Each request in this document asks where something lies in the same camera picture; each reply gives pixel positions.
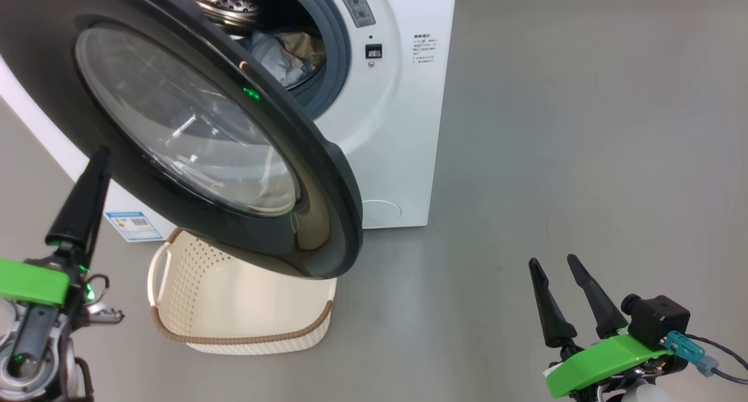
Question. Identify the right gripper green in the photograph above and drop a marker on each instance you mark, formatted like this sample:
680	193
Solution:
596	364

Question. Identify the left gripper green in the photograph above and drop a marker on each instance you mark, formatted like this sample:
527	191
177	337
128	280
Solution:
29	280

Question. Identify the washing machine glass door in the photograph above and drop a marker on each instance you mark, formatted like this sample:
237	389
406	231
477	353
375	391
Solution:
146	51

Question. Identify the blue bear print garment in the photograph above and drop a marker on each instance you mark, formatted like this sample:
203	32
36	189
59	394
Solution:
274	57

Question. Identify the cream garment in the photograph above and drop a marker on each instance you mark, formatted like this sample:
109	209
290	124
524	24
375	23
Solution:
307	48

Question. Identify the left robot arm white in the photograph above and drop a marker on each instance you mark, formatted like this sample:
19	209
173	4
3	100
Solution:
35	355

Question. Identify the white washing machine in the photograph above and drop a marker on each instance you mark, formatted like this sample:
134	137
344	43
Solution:
403	127

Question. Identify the blue energy label sticker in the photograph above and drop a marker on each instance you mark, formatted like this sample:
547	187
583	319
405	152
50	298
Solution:
134	227

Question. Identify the cream perforated laundry basket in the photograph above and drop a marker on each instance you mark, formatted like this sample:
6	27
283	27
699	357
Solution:
234	308

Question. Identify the round white filter cover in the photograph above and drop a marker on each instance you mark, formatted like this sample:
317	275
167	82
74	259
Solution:
381	210

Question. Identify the printed warning text label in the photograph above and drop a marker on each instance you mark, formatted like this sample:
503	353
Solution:
425	48

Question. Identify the grey instruction label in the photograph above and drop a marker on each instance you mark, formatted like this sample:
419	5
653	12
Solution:
355	3

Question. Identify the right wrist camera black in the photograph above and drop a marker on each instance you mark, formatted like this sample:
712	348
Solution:
657	320

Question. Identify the teal right camera connector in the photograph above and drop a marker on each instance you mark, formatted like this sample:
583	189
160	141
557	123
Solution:
689	350

